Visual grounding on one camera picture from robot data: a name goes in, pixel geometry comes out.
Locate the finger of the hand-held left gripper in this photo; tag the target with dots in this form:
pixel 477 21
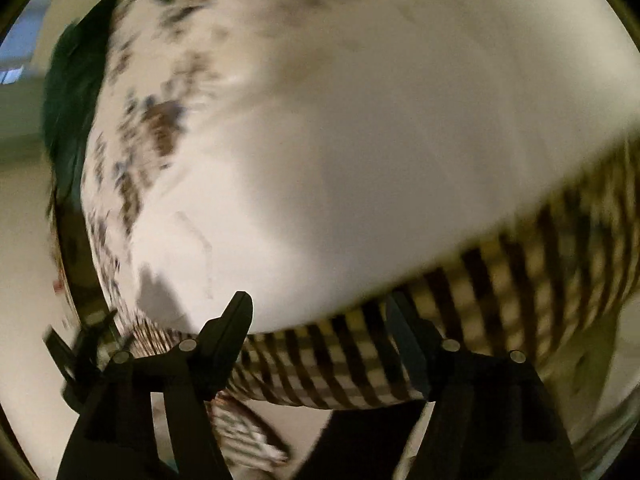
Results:
pixel 90 345

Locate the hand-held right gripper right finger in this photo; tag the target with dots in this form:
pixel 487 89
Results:
pixel 407 345

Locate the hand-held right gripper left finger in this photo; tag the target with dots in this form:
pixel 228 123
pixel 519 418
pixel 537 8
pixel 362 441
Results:
pixel 238 324

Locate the white pants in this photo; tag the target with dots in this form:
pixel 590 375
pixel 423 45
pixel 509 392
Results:
pixel 350 160

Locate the black and yellow striped cloth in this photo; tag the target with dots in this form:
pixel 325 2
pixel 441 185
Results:
pixel 500 300

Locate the black and white patterned cloth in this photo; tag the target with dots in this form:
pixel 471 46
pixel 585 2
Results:
pixel 247 430

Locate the floral fleece blanket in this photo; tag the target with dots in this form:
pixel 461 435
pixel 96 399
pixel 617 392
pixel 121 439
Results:
pixel 155 125

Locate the dark green cloth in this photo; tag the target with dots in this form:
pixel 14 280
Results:
pixel 70 90

